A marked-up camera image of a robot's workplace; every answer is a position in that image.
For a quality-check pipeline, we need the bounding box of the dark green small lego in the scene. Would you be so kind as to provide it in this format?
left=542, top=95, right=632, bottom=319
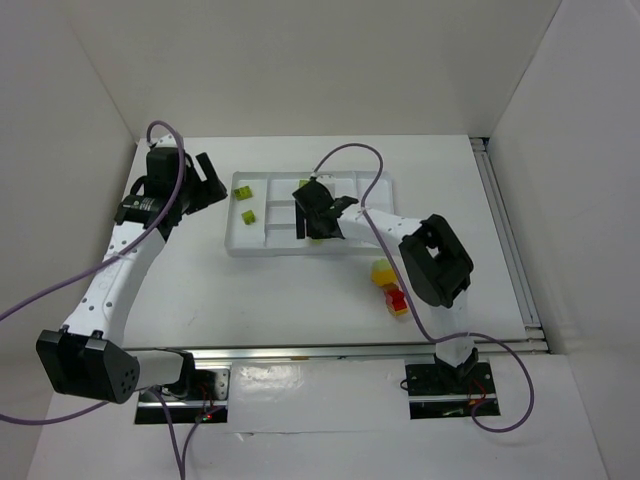
left=233, top=185, right=253, bottom=201

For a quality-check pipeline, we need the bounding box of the lime green curved lego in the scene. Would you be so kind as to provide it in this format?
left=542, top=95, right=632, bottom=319
left=241, top=210, right=256, bottom=225

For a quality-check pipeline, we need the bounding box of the pale green sloped lego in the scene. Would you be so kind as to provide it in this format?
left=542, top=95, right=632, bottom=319
left=372, top=258, right=392, bottom=272

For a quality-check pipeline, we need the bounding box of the red lego brick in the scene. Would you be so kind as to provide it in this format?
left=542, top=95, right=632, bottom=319
left=384, top=289, right=409, bottom=317

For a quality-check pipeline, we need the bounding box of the yellow lego brick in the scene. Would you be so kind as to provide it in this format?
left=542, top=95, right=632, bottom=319
left=370, top=268, right=397, bottom=288

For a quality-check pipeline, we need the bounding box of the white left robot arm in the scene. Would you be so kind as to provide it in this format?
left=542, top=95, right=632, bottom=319
left=36, top=144, right=227, bottom=404

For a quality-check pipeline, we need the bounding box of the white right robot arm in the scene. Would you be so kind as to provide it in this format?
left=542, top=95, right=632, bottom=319
left=293, top=178, right=478, bottom=383

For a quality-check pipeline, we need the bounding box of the white compartment sorting tray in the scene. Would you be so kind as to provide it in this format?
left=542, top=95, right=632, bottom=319
left=224, top=171, right=395, bottom=257

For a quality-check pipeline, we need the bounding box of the aluminium side rail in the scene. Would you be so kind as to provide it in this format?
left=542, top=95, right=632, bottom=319
left=469, top=137, right=546, bottom=343

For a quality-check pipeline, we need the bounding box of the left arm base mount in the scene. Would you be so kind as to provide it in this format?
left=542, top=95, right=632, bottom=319
left=134, top=366, right=231, bottom=425

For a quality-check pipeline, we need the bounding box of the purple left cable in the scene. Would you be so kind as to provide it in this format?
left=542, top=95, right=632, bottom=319
left=0, top=119, right=221, bottom=480

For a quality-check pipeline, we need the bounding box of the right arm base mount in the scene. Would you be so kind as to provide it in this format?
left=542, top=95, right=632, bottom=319
left=400, top=362, right=500, bottom=420

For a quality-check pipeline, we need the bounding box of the aluminium front rail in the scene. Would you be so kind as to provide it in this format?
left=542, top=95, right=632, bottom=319
left=124, top=337, right=551, bottom=366

